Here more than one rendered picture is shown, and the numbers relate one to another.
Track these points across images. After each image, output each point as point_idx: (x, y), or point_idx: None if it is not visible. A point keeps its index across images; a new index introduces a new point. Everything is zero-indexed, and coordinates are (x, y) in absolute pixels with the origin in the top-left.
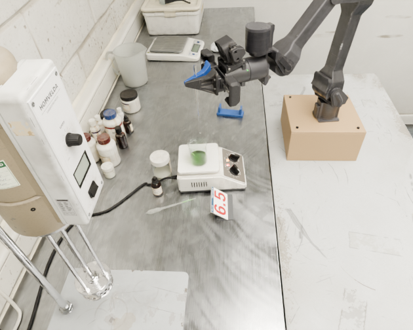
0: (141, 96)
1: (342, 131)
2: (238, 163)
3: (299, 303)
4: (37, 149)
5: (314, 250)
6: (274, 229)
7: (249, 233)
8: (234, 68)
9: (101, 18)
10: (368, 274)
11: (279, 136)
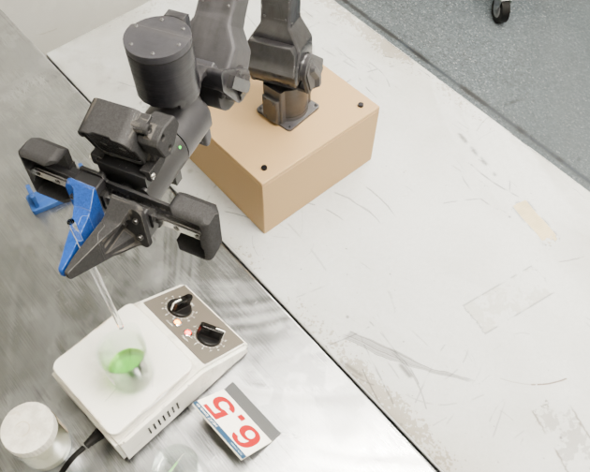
0: None
1: (343, 127)
2: (197, 308)
3: None
4: None
5: (446, 381)
6: (360, 393)
7: (329, 436)
8: (160, 166)
9: None
10: (540, 361)
11: (208, 187)
